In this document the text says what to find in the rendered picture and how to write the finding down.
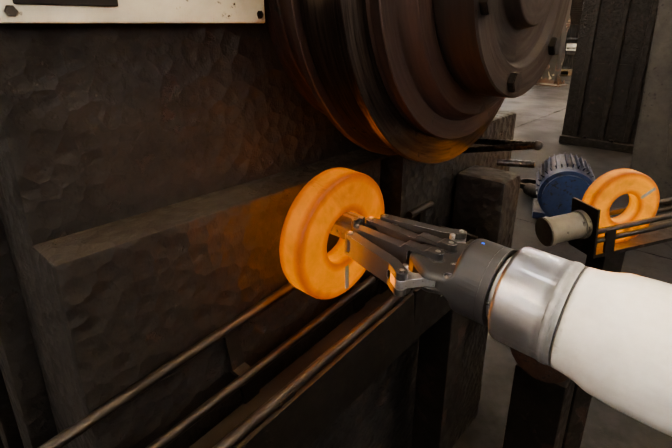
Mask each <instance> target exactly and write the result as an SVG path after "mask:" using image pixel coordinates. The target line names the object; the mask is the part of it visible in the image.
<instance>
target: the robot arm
mask: <svg viewBox="0 0 672 448"><path fill-rule="evenodd" d="M391 223H392V224H391ZM330 234H332V235H335V236H337V237H339V238H342V239H344V240H345V246H344V254H345V255H347V256H348V257H350V258H351V259H352V260H354V261H355V262H357V263H358V264H359V265H361V266H362V267H364V268H365V269H366V270H368V271H369V272H371V273H372V274H373V275H375V276H376V277H378V278H379V279H380V280H382V281H383V282H384V283H386V284H387V285H388V286H389V288H390V290H391V291H392V293H393V294H394V295H395V296H397V297H403V296H405V295H406V289H407V288H415V287H421V288H422V289H423V290H424V291H426V292H429V293H436V294H439V295H443V296H444V297H445V298H446V300H447V301H448V303H449V305H450V307H451V309H452V310H453V311H454V312H456V313H458V314H460V315H462V316H464V317H466V318H468V319H471V320H473V321H475V322H477V323H479V324H481V325H483V326H485V327H488V331H489V334H490V336H491V337H492V338H493V339H494V340H496V341H498V342H501V343H503V344H505V345H507V346H509V347H511V348H513V349H515V350H517V351H519V352H521V353H523V354H525V355H527V356H530V357H532V358H534V359H536V361H537V362H539V363H541V364H544V365H548V366H550V367H552V368H554V369H555V370H557V371H559V372H561V373H562V374H564V375H565V376H567V377H568V378H569V379H571V380H572V381H574V382H575V383H576V384H577V385H578V386H579V387H580V388H582V389H583V390H584V391H585V392H586V393H588V394H590V395H591V396H593V397H595V398H597V399H598V400H600V401H602V402H603V403H605V404H607V405H609V406H610V407H612V408H614V409H616V410H618V411H620V412H622V413H624V414H626V415H628V416H630V417H631V418H633V419H635V420H637V421H639V422H641V423H643V424H645V425H647V426H650V427H652V428H654V429H656V430H658V431H660V432H663V433H665V434H667V435H669V436H671V437H672V284H669V283H666V282H662V281H658V280H655V279H651V278H647V277H643V276H639V275H635V274H631V273H617V272H609V271H603V270H598V269H595V268H591V267H587V266H585V265H583V264H582V263H579V262H576V261H574V262H573V261H570V260H567V259H564V258H561V257H558V256H555V255H552V254H549V253H547V252H544V251H541V250H538V249H535V248H532V247H523V248H521V249H519V250H518V251H516V250H514V249H511V248H509V247H506V246H503V245H500V244H497V243H494V242H491V241H489V240H486V239H476V240H474V241H472V242H471V243H470V244H466V237H467V232H466V231H465V230H462V229H451V228H443V227H439V226H435V225H431V224H426V223H422V222H418V221H414V220H410V219H406V218H401V217H397V216H393V215H389V214H381V215H380V218H379V219H377V218H375V217H367V218H365V217H364V216H362V215H359V214H357V213H354V212H351V211H348V212H346V213H344V214H343V215H341V216H340V217H339V218H338V219H337V221H336V222H335V223H334V225H333V227H332V229H331V231H330Z"/></svg>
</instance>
